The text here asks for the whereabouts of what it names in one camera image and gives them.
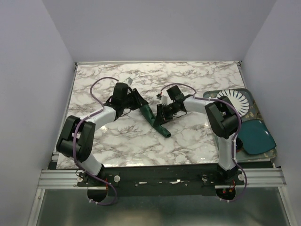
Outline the teal oval dish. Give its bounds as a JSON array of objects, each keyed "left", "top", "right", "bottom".
[{"left": 238, "top": 119, "right": 277, "bottom": 155}]

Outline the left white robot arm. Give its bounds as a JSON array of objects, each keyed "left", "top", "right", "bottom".
[{"left": 56, "top": 82, "right": 148, "bottom": 186}]

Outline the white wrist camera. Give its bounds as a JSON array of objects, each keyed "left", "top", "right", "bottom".
[
  {"left": 123, "top": 77, "right": 133, "bottom": 86},
  {"left": 156, "top": 93, "right": 168, "bottom": 105}
]

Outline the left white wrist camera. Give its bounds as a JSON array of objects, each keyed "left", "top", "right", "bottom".
[{"left": 123, "top": 77, "right": 133, "bottom": 86}]

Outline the dark green cloth napkin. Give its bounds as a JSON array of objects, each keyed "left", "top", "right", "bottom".
[{"left": 139, "top": 105, "right": 171, "bottom": 138}]

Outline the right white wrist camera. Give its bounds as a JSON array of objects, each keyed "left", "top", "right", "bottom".
[{"left": 156, "top": 93, "right": 168, "bottom": 105}]

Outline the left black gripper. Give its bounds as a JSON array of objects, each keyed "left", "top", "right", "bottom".
[{"left": 122, "top": 88, "right": 149, "bottom": 111}]

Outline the white blue striped plate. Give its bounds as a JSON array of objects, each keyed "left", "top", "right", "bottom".
[{"left": 216, "top": 89, "right": 250, "bottom": 117}]

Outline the orange black mug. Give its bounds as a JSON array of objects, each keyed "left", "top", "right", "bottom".
[{"left": 236, "top": 138, "right": 243, "bottom": 152}]

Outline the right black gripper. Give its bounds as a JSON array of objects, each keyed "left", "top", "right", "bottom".
[{"left": 153, "top": 102, "right": 178, "bottom": 127}]

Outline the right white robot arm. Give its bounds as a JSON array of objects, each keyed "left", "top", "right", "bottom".
[{"left": 154, "top": 83, "right": 242, "bottom": 185}]

